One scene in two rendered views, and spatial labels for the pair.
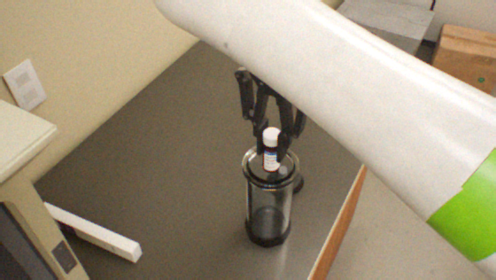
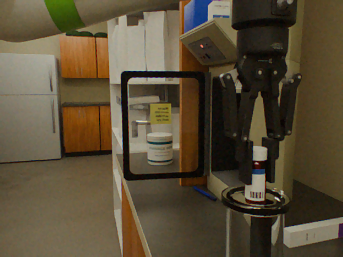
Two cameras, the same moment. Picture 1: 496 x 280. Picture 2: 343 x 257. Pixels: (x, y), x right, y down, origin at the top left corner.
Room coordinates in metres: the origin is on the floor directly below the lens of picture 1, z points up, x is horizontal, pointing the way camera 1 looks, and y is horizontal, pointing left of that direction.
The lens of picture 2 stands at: (0.77, -0.46, 1.35)
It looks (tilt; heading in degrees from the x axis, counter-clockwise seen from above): 8 degrees down; 135
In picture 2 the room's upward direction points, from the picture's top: straight up
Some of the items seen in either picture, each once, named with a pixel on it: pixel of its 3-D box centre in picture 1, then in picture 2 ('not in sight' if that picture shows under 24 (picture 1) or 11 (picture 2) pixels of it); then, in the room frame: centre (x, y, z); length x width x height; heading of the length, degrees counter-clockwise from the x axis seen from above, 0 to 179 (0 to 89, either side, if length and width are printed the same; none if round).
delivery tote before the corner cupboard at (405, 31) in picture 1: (378, 34); not in sight; (2.59, -0.89, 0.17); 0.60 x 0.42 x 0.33; 59
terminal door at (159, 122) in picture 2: not in sight; (164, 126); (-0.06, 0.28, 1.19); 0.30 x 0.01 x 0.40; 54
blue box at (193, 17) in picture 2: not in sight; (203, 18); (0.08, 0.33, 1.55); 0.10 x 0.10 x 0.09; 61
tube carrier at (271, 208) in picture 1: (269, 197); (253, 256); (0.52, -0.03, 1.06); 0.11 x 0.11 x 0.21
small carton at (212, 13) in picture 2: not in sight; (218, 14); (0.19, 0.27, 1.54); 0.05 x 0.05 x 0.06; 55
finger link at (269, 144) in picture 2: (262, 136); (267, 160); (0.53, -0.02, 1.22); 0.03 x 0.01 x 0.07; 151
